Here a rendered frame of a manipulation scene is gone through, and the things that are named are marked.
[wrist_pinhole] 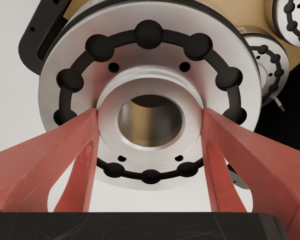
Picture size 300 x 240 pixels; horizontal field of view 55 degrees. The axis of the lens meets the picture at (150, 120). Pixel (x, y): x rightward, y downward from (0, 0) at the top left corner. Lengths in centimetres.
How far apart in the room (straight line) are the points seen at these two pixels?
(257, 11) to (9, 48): 38
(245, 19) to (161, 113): 22
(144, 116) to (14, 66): 41
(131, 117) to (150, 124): 1
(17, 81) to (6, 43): 7
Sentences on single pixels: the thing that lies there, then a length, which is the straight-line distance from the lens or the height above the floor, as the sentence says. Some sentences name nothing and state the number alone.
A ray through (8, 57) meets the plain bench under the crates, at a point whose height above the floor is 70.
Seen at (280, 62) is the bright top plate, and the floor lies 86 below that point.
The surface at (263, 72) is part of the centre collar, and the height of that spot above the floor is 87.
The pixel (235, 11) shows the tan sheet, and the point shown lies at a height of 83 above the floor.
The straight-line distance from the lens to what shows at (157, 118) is 16.
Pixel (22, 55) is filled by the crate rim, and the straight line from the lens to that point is 26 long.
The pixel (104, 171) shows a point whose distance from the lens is 16.
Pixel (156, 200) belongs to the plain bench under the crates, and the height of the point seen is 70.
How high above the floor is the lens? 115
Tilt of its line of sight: 53 degrees down
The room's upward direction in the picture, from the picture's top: 176 degrees clockwise
